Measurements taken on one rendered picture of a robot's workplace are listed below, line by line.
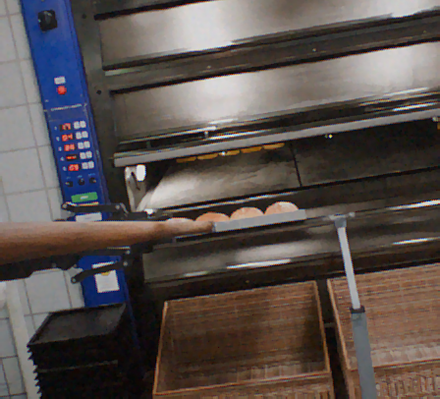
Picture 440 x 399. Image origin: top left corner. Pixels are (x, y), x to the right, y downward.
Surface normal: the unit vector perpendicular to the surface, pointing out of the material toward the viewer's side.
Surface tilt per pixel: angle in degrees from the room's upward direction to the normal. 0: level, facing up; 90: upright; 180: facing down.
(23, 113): 90
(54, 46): 90
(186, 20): 70
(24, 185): 90
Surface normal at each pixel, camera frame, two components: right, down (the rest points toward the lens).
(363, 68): -0.10, -0.13
